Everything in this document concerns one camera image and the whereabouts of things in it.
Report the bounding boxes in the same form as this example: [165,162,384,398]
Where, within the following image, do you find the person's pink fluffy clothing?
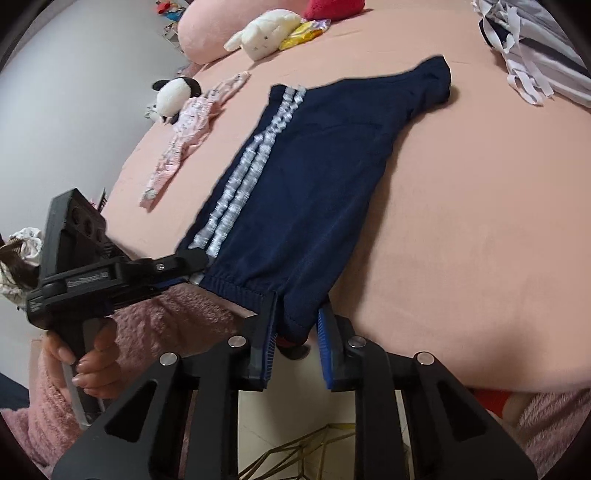
[111,284,589,467]

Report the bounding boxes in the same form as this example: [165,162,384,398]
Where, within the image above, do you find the panda plush toy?
[147,78,203,124]

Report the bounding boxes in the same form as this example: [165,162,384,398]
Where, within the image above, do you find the gold wire frame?
[240,422,407,480]

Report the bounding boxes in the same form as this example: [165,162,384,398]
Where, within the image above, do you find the navy blue pants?
[178,55,453,344]

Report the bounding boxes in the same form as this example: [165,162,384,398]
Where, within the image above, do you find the colourful small toys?
[154,0,188,21]

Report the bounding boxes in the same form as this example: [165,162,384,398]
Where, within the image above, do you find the pile of striped clothes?
[471,0,591,109]

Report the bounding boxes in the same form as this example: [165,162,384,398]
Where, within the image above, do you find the yellow snack packet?
[279,18,331,51]

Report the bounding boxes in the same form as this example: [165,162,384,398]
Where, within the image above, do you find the red plush toy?
[302,0,365,21]

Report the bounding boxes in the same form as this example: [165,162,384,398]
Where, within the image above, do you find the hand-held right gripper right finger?
[318,302,539,480]

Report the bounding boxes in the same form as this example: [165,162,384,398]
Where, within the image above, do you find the person's left forearm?
[25,351,93,467]

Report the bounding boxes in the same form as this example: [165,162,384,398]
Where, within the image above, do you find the brown furry item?
[0,240,38,289]

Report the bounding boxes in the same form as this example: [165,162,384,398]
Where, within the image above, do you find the pink bed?
[99,0,591,393]

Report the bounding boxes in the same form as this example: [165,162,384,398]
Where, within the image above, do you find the red soft object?
[471,389,511,416]

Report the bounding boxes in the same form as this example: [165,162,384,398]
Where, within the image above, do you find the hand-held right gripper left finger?
[51,293,280,480]

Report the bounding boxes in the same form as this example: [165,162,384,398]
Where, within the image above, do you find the pink patterned garment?
[139,71,252,208]

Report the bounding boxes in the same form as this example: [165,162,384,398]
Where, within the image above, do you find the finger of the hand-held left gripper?
[134,277,191,301]
[122,249,209,283]

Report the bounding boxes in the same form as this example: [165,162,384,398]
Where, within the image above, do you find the pink pillow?
[177,0,315,65]

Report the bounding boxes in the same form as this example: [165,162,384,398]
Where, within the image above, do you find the white plush toy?
[224,9,303,61]

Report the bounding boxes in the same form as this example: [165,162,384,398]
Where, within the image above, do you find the person's left hand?
[44,320,123,400]

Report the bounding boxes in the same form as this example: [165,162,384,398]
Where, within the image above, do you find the white cloth pile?
[9,226,44,268]

